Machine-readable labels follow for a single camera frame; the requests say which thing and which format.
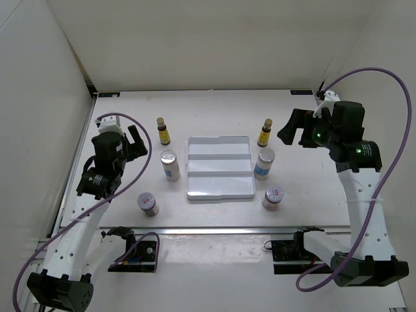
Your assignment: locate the brown sauce bottle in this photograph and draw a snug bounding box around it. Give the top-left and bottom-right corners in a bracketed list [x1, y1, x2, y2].
[257, 118, 272, 148]
[157, 117, 171, 146]

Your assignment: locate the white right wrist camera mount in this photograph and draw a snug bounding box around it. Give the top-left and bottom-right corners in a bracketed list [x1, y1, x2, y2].
[313, 90, 340, 118]

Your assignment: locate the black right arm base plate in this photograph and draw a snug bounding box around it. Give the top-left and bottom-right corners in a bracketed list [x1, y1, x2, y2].
[263, 230, 332, 275]

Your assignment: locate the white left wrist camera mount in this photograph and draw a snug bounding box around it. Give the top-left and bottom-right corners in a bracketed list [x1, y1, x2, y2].
[95, 115, 125, 137]

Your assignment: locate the left tall silver-lid jar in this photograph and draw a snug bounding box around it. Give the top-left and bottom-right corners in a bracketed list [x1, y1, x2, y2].
[160, 149, 181, 181]

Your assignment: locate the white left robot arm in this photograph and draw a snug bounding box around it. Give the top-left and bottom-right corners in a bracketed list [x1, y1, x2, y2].
[27, 121, 151, 311]

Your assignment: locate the left blue corner label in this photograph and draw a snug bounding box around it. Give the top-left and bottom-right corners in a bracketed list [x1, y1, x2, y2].
[98, 92, 120, 98]

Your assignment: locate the right short white-lid jar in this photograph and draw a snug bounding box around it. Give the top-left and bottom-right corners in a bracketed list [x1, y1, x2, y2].
[261, 185, 284, 211]

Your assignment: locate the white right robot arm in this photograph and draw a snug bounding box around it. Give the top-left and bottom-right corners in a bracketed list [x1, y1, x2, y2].
[277, 101, 410, 292]

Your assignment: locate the right blue corner label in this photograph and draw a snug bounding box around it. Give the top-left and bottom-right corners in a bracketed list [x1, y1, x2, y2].
[290, 90, 313, 96]

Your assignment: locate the short white-lid jar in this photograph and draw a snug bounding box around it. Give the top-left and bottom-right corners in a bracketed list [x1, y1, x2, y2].
[137, 192, 159, 217]
[261, 185, 284, 211]

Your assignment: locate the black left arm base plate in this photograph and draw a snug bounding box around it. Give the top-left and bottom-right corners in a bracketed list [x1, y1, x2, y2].
[107, 231, 161, 273]

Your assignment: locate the white tiered organizer tray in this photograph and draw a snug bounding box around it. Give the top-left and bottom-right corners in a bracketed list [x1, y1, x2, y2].
[186, 136, 256, 201]

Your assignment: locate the aluminium left frame rail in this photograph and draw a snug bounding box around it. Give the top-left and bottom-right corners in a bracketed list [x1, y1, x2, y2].
[46, 79, 97, 238]

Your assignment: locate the left short white-lid jar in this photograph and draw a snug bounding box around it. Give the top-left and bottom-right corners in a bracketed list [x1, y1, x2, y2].
[137, 192, 159, 217]

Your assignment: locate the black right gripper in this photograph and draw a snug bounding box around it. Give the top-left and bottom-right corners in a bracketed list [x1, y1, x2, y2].
[277, 109, 339, 150]

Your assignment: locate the right tall silver-lid jar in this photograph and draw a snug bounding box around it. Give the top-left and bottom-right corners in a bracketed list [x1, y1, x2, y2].
[253, 148, 275, 180]

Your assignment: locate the tall silver-lid jar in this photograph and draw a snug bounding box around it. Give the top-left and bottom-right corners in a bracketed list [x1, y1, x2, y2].
[160, 149, 181, 181]
[253, 148, 275, 180]

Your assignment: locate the blue corner label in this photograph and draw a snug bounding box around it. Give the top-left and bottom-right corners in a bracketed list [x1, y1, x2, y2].
[98, 92, 120, 98]
[290, 90, 313, 96]

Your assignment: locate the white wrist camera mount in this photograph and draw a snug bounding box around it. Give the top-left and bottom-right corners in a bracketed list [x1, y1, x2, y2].
[95, 115, 125, 137]
[313, 90, 340, 118]

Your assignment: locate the aluminium front rail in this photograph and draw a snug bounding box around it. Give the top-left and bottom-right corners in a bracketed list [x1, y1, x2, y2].
[48, 226, 355, 235]

